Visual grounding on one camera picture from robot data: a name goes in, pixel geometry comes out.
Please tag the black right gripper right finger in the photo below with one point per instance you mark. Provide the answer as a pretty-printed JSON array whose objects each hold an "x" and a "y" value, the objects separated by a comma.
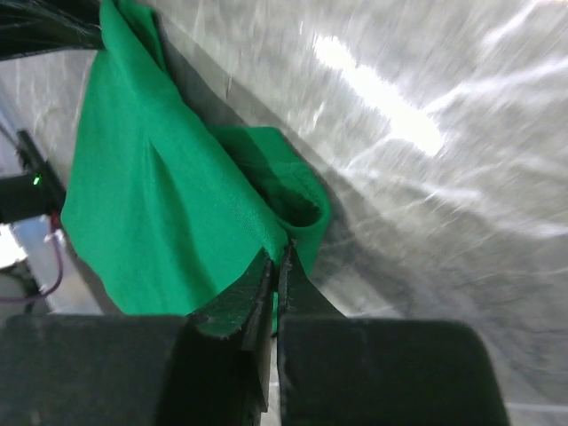
[{"x": 336, "y": 370}]

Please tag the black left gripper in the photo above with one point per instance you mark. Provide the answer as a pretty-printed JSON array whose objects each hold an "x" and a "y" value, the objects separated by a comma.
[{"x": 33, "y": 27}]

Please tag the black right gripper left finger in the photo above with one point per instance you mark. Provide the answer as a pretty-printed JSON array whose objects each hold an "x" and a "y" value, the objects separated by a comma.
[{"x": 211, "y": 367}]

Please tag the green t shirt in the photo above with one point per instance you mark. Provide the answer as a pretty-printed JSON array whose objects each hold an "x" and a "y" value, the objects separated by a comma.
[{"x": 167, "y": 210}]

